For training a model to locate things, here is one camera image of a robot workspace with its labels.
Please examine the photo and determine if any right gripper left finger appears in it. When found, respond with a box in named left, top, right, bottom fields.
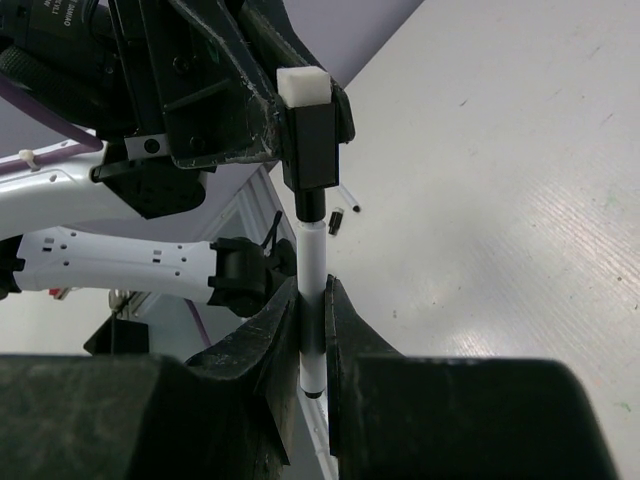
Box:
left=1, top=279, right=299, bottom=479

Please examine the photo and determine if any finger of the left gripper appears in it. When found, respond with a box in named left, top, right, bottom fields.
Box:
left=239, top=0, right=356, bottom=144

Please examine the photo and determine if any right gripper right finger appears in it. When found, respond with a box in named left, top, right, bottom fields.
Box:
left=325, top=278, right=618, bottom=479

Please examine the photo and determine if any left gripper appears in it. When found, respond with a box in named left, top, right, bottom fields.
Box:
left=108, top=1, right=287, bottom=168

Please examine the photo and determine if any white pen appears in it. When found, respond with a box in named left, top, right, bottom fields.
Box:
left=297, top=221, right=327, bottom=399
left=338, top=185, right=361, bottom=213

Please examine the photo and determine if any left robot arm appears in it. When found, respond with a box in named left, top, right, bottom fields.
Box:
left=1, top=1, right=355, bottom=317

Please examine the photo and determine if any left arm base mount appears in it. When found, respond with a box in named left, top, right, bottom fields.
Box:
left=84, top=233, right=296, bottom=355

